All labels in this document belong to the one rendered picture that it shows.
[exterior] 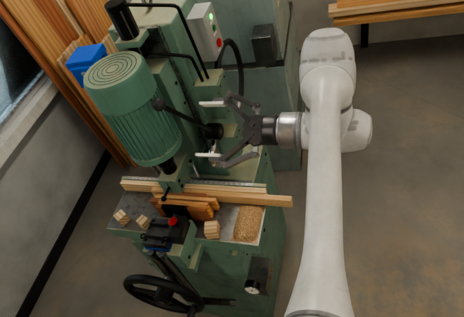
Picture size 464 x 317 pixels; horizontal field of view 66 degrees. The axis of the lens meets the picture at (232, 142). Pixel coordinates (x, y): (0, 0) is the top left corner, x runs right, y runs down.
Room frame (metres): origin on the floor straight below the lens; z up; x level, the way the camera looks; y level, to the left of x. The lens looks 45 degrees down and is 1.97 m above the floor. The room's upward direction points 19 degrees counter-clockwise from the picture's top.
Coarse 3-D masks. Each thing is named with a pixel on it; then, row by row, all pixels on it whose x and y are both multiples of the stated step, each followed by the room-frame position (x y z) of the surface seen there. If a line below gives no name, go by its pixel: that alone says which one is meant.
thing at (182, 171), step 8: (176, 152) 0.95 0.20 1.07; (184, 152) 0.94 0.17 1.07; (176, 160) 0.91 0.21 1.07; (184, 160) 0.90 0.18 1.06; (184, 168) 0.89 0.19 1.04; (160, 176) 0.86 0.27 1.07; (168, 176) 0.85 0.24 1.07; (176, 176) 0.84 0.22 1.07; (184, 176) 0.87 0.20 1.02; (160, 184) 0.85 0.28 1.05; (168, 184) 0.83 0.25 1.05; (176, 184) 0.82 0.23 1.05; (168, 192) 0.84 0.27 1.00; (176, 192) 0.82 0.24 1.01
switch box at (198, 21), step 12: (192, 12) 1.09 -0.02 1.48; (204, 12) 1.06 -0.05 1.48; (192, 24) 1.06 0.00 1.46; (204, 24) 1.04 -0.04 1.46; (216, 24) 1.11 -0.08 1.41; (192, 36) 1.06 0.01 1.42; (204, 36) 1.04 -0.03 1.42; (216, 36) 1.08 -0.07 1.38; (204, 48) 1.05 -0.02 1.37; (216, 48) 1.06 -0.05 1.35; (204, 60) 1.06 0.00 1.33; (216, 60) 1.04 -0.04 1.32
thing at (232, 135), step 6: (228, 126) 0.98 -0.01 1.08; (234, 126) 0.97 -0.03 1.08; (228, 132) 0.95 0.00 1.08; (234, 132) 0.94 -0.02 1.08; (222, 138) 0.94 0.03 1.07; (228, 138) 0.93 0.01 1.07; (234, 138) 0.92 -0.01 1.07; (240, 138) 0.96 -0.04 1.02; (222, 144) 0.94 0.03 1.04; (228, 144) 0.93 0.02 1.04; (234, 144) 0.92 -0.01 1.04; (222, 150) 0.95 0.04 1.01; (228, 150) 0.93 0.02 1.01; (240, 150) 0.93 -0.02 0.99; (234, 156) 0.93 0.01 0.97
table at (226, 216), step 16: (128, 192) 1.00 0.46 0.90; (144, 192) 0.97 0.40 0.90; (128, 208) 0.92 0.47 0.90; (144, 208) 0.89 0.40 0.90; (224, 208) 0.77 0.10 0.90; (112, 224) 0.87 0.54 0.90; (128, 224) 0.84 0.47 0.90; (224, 224) 0.70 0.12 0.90; (208, 240) 0.67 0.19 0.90; (224, 240) 0.64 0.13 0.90; (192, 256) 0.64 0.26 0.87
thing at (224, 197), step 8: (152, 192) 0.93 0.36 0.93; (160, 192) 0.91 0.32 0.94; (208, 192) 0.83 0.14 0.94; (216, 192) 0.82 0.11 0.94; (224, 192) 0.81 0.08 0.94; (232, 192) 0.79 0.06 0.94; (224, 200) 0.79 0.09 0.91; (232, 200) 0.78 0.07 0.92; (240, 200) 0.76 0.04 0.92; (248, 200) 0.75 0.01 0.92; (256, 200) 0.73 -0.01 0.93; (264, 200) 0.72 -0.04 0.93; (272, 200) 0.71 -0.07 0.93; (280, 200) 0.69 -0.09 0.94; (288, 200) 0.68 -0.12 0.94
